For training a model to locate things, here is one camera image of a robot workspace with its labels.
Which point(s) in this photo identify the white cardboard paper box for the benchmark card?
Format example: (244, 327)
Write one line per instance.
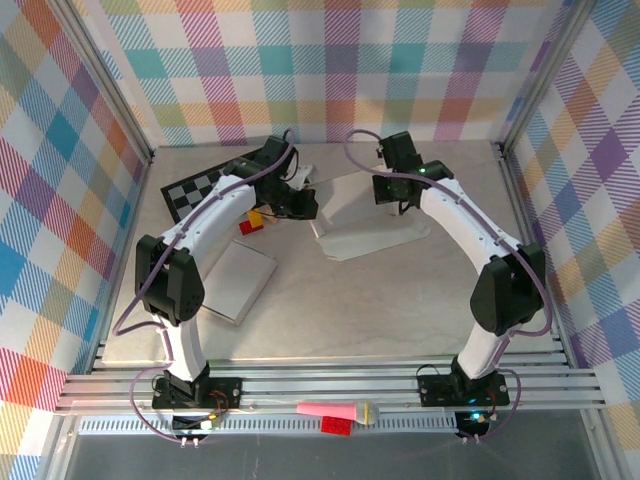
(240, 285)
(360, 235)

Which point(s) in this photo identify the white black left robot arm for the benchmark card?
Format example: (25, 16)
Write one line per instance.
(215, 210)

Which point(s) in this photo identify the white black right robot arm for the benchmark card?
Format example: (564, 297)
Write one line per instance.
(450, 210)

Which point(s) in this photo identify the printed wooden block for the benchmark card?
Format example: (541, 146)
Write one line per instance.
(270, 218)

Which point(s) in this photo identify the small red toy brick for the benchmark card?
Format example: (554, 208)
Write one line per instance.
(246, 228)

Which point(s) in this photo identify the black white chessboard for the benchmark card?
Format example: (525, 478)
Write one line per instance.
(187, 195)

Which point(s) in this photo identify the pink toy microphone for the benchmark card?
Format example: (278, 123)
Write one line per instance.
(325, 410)

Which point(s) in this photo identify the red flat toy brick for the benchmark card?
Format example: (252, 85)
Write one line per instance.
(335, 427)

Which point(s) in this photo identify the black controller board with connector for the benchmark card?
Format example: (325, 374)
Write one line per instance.
(472, 422)
(195, 422)

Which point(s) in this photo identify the aluminium side rail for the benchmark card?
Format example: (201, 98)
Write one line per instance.
(516, 200)
(131, 225)

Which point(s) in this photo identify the aluminium front frame rails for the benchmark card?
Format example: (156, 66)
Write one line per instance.
(325, 385)

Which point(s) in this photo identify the aluminium frame post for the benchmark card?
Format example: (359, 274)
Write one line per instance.
(105, 85)
(545, 75)

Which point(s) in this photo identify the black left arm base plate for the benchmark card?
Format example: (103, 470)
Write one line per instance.
(230, 392)

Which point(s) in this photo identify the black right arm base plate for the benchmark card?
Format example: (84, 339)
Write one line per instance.
(435, 392)

